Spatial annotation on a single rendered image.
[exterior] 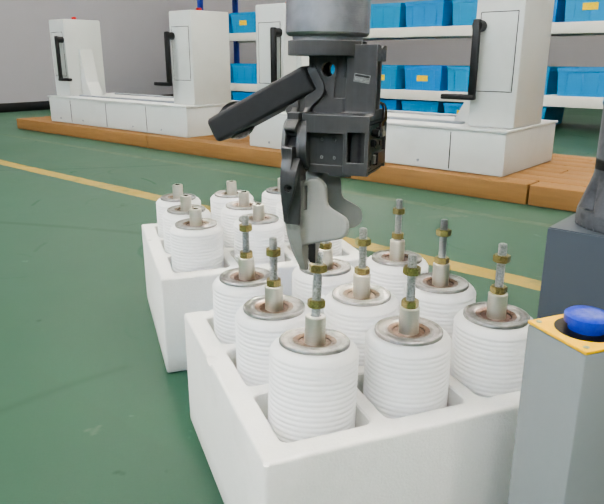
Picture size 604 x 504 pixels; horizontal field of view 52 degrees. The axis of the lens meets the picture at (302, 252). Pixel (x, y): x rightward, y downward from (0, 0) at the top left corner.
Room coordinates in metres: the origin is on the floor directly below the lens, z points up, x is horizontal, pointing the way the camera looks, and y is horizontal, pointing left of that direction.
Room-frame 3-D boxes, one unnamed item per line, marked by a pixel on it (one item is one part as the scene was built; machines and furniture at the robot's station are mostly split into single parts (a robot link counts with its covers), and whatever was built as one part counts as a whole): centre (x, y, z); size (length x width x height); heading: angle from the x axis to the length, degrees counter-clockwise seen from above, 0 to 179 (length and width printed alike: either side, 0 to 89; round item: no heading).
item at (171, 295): (1.25, 0.12, 0.09); 0.39 x 0.39 x 0.18; 18
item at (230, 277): (0.82, 0.08, 0.25); 0.08 x 0.08 x 0.01
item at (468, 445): (0.75, -0.08, 0.09); 0.39 x 0.39 x 0.18; 21
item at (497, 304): (0.68, -0.23, 0.26); 0.02 x 0.02 x 0.03
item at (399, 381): (0.64, -0.12, 0.16); 0.10 x 0.10 x 0.18
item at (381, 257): (0.90, -0.14, 0.25); 0.08 x 0.08 x 0.01
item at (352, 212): (0.61, -0.03, 0.39); 0.06 x 0.03 x 0.09; 70
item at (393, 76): (6.22, -0.88, 0.36); 0.50 x 0.38 x 0.21; 140
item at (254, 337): (0.71, 0.03, 0.16); 0.10 x 0.10 x 0.18
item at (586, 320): (0.51, -0.25, 0.32); 0.04 x 0.04 x 0.02
